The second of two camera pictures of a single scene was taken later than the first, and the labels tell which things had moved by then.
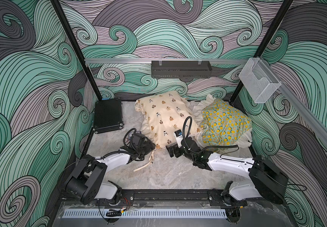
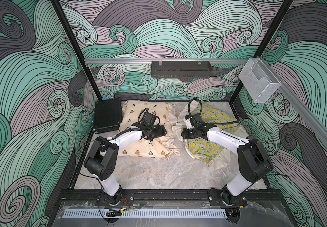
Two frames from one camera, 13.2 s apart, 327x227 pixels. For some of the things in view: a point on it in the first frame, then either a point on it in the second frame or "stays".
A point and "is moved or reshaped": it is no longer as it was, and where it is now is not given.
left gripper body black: (145, 149) → (154, 133)
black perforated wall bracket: (181, 69) stays
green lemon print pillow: (219, 124) is moved or reshaped
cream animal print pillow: (161, 114) is moved or reshaped
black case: (108, 116) stays
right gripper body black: (179, 152) → (190, 133)
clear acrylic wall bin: (258, 81) stays
